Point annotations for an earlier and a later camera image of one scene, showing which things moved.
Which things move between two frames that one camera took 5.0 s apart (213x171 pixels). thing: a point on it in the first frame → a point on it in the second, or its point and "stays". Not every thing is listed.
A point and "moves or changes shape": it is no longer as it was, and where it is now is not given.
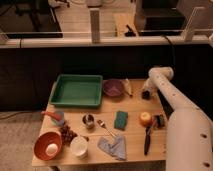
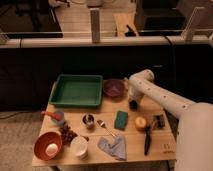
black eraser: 146,95 moves or changes shape
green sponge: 121,120 stays
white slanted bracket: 188,34 stays
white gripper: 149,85 → 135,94
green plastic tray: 77,91 stays
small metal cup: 88,120 stays
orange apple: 145,119 → 140,123
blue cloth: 115,146 stays
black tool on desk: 130,33 stays
